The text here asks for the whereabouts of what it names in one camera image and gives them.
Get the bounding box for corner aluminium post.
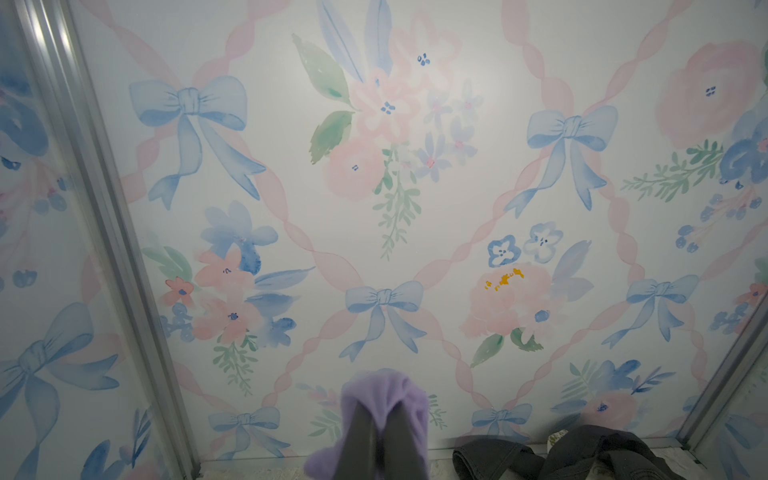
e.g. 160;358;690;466
676;302;767;450
1;1;200;479

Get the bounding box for right corner aluminium post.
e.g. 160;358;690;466
676;302;767;450

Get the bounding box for purple cloth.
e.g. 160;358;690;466
304;369;429;479

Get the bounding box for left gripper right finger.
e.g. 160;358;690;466
382;403;428;480

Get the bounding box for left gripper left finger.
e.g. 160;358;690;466
332;404;378;480

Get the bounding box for left corner aluminium post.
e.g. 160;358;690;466
1;1;200;479

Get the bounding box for dark grey jeans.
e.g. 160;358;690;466
452;425;681;480

